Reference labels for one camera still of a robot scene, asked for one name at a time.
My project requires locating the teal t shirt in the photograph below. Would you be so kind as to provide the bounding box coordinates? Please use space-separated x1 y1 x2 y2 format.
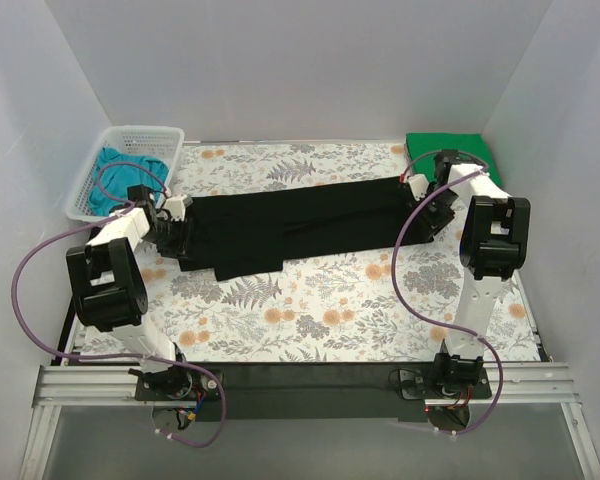
87 147 169 216

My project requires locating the folded green t shirt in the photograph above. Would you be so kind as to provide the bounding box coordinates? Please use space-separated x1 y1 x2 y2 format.
404 132 504 190

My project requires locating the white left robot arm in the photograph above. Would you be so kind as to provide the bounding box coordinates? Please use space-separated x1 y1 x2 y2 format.
66 185 195 400

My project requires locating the white plastic basket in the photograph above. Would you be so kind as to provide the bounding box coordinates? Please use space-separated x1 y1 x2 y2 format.
65 125 185 223

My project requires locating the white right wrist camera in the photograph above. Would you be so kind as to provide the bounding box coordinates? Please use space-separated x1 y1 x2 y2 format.
400 173 429 201

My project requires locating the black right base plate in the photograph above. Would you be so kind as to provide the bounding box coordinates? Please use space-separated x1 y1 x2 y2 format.
387 364 492 401

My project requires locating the aluminium frame rail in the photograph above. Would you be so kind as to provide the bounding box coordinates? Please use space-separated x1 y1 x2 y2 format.
19 362 600 479

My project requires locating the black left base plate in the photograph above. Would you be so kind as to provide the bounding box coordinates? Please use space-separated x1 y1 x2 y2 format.
128 367 225 401

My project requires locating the black t shirt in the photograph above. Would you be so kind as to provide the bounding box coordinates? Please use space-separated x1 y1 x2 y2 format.
179 177 414 281

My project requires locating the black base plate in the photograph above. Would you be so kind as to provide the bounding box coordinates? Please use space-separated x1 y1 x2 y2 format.
128 367 225 401
387 364 492 401

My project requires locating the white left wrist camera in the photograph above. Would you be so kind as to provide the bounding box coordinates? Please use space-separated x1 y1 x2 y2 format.
161 195 193 221

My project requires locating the floral table mat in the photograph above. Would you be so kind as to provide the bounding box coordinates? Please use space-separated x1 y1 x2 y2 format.
78 141 541 364

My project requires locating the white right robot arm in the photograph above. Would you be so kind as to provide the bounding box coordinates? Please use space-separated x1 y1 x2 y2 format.
394 149 531 398

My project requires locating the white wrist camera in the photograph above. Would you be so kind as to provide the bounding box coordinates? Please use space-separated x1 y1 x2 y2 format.
400 173 429 201
161 195 193 221

